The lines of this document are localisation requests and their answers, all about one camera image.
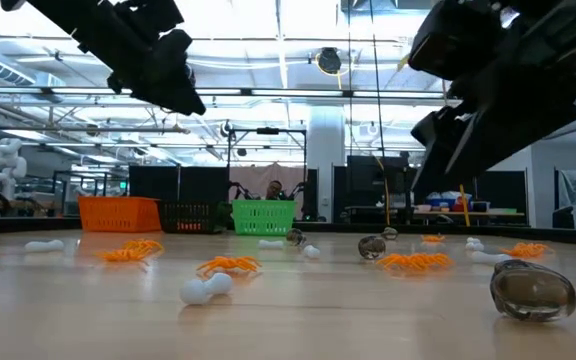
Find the black hanging cable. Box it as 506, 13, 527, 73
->
369, 0, 387, 166

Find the orange plastic basket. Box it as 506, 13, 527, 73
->
77, 195, 163, 233

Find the black plastic basket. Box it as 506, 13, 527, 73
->
157, 200, 233, 235

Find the black partition wall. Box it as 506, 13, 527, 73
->
332, 167, 529, 224

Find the blue tub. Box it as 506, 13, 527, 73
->
425, 197, 457, 210

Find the wooden background table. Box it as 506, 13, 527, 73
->
412, 209, 526, 226

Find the glass enclosure rack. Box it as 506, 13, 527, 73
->
52, 169, 130, 217

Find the black aluminium table frame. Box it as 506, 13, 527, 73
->
0, 214, 576, 247

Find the beige curtain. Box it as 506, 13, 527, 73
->
228, 162, 307, 201

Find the yellow hanging cable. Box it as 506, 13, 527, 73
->
373, 154, 392, 226
459, 183, 472, 227

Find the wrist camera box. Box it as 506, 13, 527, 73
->
407, 0, 512, 81
112, 0, 185, 36

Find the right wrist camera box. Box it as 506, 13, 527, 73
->
407, 0, 512, 81

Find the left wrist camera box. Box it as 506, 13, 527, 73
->
112, 0, 185, 36

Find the ceiling light bar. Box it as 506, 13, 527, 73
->
0, 85, 449, 99

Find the green plastic basket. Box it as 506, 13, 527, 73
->
230, 199, 298, 237

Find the black metal gantry frame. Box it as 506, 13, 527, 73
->
225, 126, 309, 221

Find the person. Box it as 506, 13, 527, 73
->
265, 179, 284, 201

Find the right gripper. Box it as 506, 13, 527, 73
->
410, 52, 576, 194

